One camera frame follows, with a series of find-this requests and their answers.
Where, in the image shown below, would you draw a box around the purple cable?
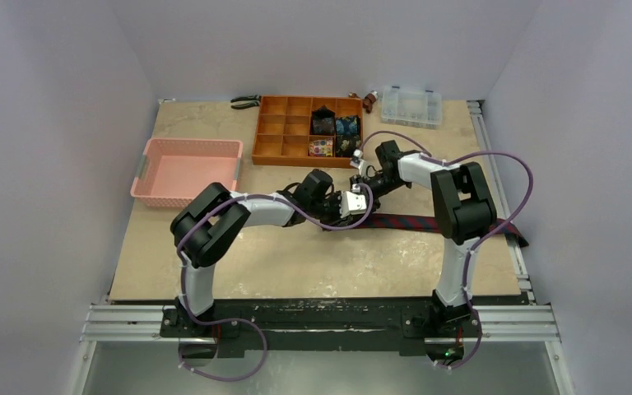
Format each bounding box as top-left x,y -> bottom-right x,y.
176,182 -> 374,381
356,130 -> 535,372

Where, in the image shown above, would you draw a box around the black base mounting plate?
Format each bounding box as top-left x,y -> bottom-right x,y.
160,296 -> 480,362

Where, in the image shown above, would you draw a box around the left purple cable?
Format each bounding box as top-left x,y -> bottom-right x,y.
176,182 -> 374,381

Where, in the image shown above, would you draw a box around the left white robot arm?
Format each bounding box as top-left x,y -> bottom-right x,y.
170,170 -> 369,337

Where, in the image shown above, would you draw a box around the brown small tool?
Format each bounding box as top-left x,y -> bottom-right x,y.
348,90 -> 379,114

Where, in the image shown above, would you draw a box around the dark rolled tie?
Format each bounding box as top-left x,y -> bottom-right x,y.
310,105 -> 336,136

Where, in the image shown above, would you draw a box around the red navy striped tie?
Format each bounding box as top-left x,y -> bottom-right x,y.
357,213 -> 529,248

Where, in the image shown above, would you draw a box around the pink plastic basket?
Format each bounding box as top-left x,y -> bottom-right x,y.
130,137 -> 243,209

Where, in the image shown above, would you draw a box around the clear plastic organizer box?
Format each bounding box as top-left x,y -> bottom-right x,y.
379,86 -> 443,129

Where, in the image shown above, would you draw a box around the orange compartment tray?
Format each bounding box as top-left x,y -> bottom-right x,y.
252,95 -> 364,169

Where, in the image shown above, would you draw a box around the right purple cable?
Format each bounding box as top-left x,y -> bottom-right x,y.
356,130 -> 535,372

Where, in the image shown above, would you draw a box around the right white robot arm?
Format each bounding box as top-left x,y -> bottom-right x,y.
350,141 -> 497,335

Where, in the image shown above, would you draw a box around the aluminium frame rail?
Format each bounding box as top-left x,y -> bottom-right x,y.
65,100 -> 576,395

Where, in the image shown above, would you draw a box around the black gold rolled tie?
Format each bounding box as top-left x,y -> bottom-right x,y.
333,135 -> 361,158

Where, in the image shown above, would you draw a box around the black handled pliers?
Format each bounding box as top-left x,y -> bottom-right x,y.
230,95 -> 262,110

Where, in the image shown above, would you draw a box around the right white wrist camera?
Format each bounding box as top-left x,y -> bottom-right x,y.
350,149 -> 376,178

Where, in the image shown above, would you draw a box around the blue patterned rolled tie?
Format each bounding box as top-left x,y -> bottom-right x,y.
335,115 -> 360,137

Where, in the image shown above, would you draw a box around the colourful dotted rolled tie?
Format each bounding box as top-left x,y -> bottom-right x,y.
308,137 -> 335,157

